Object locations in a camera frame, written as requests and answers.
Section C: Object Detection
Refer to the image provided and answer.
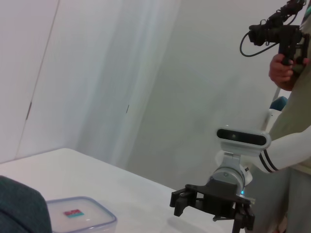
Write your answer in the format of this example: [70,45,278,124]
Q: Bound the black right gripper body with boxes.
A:
[186,181,251,218]

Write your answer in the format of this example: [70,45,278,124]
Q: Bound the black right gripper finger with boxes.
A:
[170,188,198,216]
[232,206,256,233]

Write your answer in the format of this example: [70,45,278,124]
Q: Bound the dark teal insulated lunch bag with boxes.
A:
[0,175,53,233]

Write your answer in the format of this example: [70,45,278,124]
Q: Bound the black handheld controller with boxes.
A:
[249,18,311,76]

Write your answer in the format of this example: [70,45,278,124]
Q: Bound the person forearm white sleeve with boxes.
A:
[259,130,311,173]

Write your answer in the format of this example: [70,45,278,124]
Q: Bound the person hand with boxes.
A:
[269,52,296,92]

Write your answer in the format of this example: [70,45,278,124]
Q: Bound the blue rounded object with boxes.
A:
[270,96,289,112]

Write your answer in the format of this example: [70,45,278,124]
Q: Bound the person body beige shirt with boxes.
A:
[267,0,311,233]

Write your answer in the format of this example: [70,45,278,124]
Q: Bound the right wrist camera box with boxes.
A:
[216,125,272,156]

